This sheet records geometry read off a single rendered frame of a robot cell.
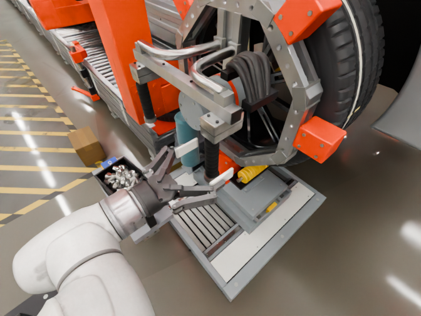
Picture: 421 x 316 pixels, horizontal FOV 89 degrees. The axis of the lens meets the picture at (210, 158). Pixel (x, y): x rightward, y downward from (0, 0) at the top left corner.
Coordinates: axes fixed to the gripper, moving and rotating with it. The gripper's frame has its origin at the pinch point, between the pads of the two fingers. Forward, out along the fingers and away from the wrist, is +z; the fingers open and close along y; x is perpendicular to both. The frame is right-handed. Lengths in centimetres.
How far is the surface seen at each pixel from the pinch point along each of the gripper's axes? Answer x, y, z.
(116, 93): -44, -124, 15
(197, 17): 21.2, -30.3, 20.9
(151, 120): -6.6, -31.8, 0.0
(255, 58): 21.3, -0.2, 12.3
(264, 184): -60, -6, 46
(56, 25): -28, -255, 16
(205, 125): 10.9, -0.4, -1.1
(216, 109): 13.7, -0.2, 1.8
